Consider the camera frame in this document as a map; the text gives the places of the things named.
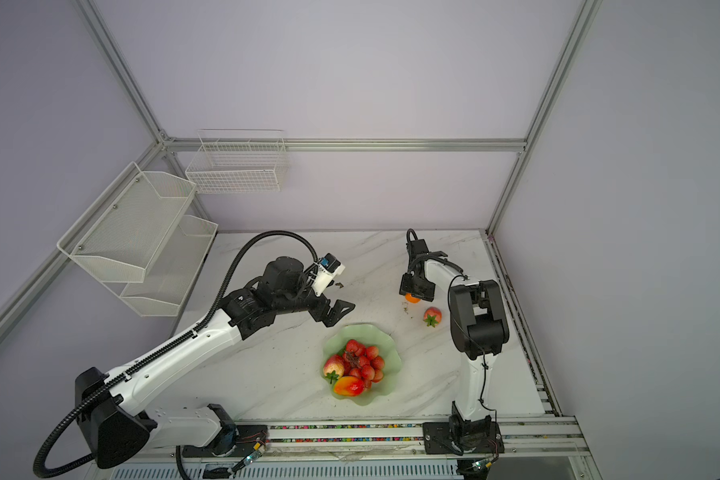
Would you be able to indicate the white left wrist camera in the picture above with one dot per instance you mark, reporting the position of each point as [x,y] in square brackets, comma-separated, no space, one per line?
[327,269]

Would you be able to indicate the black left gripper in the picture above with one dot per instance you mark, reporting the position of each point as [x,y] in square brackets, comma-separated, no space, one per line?
[335,314]

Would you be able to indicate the white mesh shelf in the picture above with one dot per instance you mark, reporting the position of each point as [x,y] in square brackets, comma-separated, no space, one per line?
[119,238]
[169,282]

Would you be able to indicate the white mesh lower shelf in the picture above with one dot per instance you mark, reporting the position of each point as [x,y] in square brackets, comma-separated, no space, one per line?
[169,282]

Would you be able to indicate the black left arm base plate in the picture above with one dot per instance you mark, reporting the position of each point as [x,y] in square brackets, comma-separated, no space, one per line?
[240,443]

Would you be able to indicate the white wire wall basket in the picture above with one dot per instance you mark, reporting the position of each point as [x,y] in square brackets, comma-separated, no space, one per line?
[231,161]

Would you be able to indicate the red fake strawberry apple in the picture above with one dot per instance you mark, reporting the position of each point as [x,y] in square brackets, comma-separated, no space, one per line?
[433,317]

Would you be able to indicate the red yellow fake mango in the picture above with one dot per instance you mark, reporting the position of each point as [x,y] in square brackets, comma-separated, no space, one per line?
[349,386]

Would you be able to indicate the orange fake tangerine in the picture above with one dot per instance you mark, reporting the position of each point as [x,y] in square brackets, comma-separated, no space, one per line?
[412,298]

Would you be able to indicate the aluminium front rail frame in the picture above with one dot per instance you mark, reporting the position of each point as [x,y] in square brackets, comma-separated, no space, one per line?
[546,447]

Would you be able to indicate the white mesh upper shelf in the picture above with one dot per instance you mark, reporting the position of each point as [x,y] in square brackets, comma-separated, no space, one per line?
[119,238]

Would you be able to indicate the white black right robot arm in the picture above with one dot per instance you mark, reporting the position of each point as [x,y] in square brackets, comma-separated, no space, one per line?
[479,330]

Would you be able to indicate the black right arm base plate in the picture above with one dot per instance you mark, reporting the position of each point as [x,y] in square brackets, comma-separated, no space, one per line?
[468,438]

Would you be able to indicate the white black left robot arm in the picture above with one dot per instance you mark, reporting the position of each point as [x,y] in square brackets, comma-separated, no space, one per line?
[119,426]

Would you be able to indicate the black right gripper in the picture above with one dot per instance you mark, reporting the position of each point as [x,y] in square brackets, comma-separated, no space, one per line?
[406,287]

